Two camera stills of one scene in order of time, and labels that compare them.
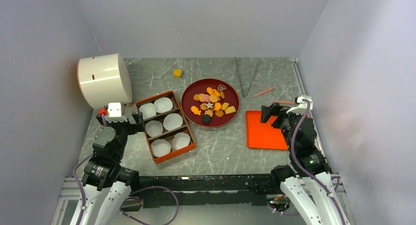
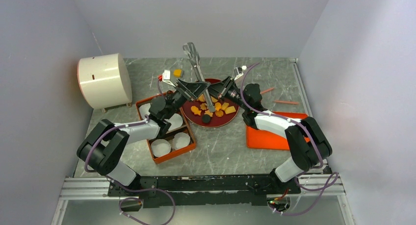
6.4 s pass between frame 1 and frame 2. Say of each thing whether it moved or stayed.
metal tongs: moved
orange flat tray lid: stayed
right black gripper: moved
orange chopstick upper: stayed
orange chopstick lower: stayed
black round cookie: stayed
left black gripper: moved
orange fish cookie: stayed
